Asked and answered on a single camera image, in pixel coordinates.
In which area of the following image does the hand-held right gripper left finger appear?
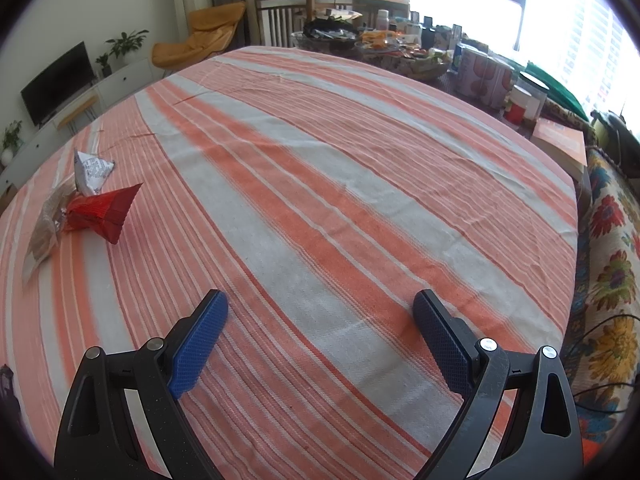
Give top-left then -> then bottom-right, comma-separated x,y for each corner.
54,289 -> 230,480

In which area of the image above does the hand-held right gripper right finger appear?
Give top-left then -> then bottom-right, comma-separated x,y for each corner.
412,289 -> 585,480

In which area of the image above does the red snack packet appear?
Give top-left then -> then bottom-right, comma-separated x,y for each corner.
62,182 -> 144,245

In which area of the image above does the clear bag of biscuits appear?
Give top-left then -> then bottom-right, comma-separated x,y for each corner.
21,180 -> 76,288

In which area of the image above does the grey triangular snack packet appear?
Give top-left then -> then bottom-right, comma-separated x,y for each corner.
73,149 -> 116,197

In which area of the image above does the orange striped tablecloth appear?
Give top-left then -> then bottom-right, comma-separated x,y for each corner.
0,45 -> 581,480

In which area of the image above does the orange cushion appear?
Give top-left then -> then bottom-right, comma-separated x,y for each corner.
575,437 -> 608,466

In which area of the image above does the floral cloth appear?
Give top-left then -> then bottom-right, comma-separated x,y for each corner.
565,110 -> 640,453

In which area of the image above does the orange book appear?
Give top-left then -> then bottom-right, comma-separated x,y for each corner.
530,117 -> 589,182

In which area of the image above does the white jar with red label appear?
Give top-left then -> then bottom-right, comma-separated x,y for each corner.
502,85 -> 534,126

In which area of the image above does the wooden stool with metal legs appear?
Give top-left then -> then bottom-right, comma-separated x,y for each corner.
56,95 -> 99,136

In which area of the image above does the pack of pink cans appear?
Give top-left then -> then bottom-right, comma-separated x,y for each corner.
454,45 -> 516,111

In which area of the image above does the white television cabinet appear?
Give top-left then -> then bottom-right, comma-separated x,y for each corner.
0,57 -> 167,191

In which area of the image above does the plant in white pot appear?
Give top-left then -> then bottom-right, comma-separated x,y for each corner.
0,120 -> 24,167

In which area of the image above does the green cloth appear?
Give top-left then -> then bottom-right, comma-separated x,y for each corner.
522,60 -> 589,117

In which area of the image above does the wicker basket of packets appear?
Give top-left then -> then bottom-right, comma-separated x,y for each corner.
357,30 -> 452,82

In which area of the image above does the black television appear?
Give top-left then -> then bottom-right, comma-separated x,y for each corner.
20,41 -> 97,128

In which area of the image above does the orange lounge chair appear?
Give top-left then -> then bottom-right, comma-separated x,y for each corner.
151,1 -> 247,73

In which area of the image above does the large green potted plant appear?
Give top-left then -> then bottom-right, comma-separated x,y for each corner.
106,30 -> 150,63

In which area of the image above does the bowl of dark items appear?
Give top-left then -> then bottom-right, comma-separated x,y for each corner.
291,17 -> 362,54

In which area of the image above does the wooden bench with railing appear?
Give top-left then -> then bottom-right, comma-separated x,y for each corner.
253,0 -> 411,48

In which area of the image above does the black cable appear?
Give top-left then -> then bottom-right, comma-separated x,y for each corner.
570,312 -> 640,411

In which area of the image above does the window with dark frame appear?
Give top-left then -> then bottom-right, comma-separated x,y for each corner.
400,0 -> 640,136

